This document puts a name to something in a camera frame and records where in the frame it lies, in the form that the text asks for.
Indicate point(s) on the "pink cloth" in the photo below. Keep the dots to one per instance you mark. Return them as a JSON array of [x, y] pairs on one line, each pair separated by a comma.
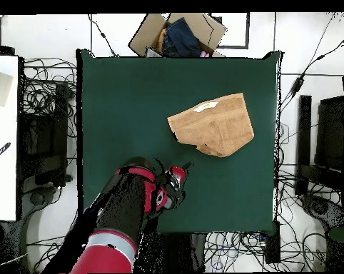
[[204, 54]]

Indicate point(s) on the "orange terry towel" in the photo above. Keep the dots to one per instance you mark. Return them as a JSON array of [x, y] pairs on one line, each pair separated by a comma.
[[217, 128]]

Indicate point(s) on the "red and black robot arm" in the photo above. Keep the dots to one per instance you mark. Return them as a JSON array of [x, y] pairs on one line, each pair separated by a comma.
[[109, 257]]

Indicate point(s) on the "dark green table cloth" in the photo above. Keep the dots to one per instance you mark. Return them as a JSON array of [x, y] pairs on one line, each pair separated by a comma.
[[117, 100]]

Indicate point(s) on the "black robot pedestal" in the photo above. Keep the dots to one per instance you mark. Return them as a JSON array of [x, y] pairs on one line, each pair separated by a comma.
[[186, 251]]

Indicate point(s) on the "black equipment rack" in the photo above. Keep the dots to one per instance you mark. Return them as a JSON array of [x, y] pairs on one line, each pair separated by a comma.
[[43, 142]]

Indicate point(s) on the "white table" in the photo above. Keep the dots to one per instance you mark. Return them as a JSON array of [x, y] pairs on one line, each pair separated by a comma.
[[3, 171]]

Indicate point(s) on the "black flat panel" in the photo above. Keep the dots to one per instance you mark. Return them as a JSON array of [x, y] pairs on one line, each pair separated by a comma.
[[330, 131]]

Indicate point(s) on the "black office chair base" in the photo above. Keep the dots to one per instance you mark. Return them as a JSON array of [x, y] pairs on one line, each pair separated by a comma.
[[320, 207], [37, 198]]

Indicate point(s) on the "dark blue jeans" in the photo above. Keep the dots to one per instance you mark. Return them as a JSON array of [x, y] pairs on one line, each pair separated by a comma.
[[183, 37]]

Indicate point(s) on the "black rectangular box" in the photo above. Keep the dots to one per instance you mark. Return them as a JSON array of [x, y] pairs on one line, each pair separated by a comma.
[[272, 245]]

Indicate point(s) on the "brown cardboard box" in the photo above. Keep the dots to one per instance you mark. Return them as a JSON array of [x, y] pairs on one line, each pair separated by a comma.
[[143, 37]]

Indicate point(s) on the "black ridged tool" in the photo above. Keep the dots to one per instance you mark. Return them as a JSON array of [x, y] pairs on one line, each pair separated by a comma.
[[0, 152]]

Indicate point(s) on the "black upright post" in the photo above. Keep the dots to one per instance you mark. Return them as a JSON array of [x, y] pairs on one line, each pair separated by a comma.
[[304, 128]]

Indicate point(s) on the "orange cloth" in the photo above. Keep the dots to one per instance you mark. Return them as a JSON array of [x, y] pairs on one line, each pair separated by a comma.
[[160, 40]]

